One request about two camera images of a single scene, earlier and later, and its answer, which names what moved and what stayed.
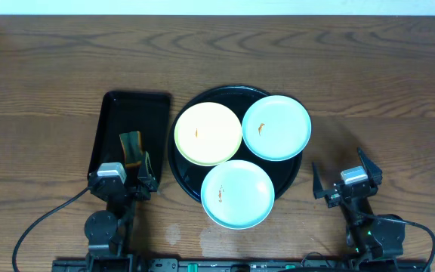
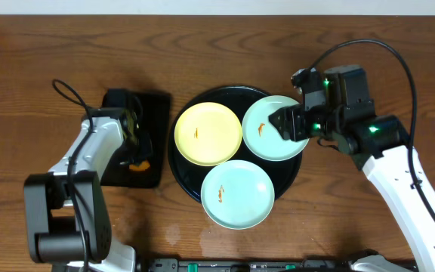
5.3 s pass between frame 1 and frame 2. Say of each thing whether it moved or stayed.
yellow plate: stayed
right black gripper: moved
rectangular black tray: stayed
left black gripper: moved
